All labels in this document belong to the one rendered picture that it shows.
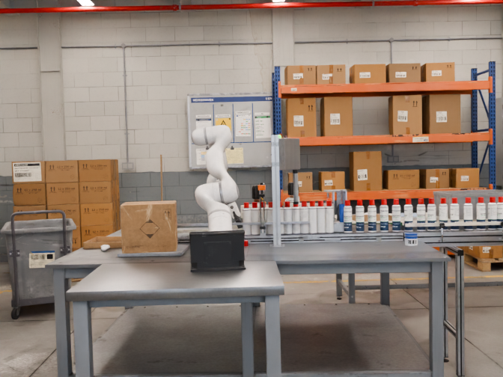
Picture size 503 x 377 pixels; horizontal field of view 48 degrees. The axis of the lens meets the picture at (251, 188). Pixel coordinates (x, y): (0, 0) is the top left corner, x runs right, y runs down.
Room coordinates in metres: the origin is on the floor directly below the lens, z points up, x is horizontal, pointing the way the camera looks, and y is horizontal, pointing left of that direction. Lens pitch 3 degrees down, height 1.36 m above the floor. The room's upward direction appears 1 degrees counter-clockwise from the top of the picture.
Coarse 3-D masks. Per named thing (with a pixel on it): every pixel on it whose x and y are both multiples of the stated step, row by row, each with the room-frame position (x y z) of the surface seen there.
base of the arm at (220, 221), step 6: (210, 216) 2.87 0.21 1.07; (216, 216) 2.85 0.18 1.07; (222, 216) 2.85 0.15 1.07; (228, 216) 2.87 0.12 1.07; (210, 222) 2.85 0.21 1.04; (216, 222) 2.82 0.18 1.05; (222, 222) 2.82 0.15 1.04; (228, 222) 2.84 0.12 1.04; (210, 228) 2.82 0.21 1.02; (216, 228) 2.79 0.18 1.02; (222, 228) 2.79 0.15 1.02; (228, 228) 2.81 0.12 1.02
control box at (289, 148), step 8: (280, 144) 3.39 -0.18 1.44; (288, 144) 3.41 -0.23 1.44; (296, 144) 3.48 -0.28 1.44; (280, 152) 3.39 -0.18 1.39; (288, 152) 3.41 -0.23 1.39; (296, 152) 3.48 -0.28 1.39; (280, 160) 3.40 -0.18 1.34; (288, 160) 3.41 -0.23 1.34; (296, 160) 3.48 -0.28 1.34; (280, 168) 3.40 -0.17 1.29; (288, 168) 3.40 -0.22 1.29; (296, 168) 3.48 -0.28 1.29
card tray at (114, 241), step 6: (90, 240) 3.60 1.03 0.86; (96, 240) 3.72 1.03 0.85; (102, 240) 3.73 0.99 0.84; (108, 240) 3.73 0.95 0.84; (114, 240) 3.73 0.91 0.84; (120, 240) 3.73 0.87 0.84; (84, 246) 3.48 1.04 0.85; (90, 246) 3.48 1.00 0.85; (96, 246) 3.47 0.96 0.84; (114, 246) 3.47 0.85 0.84; (120, 246) 3.47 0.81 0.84
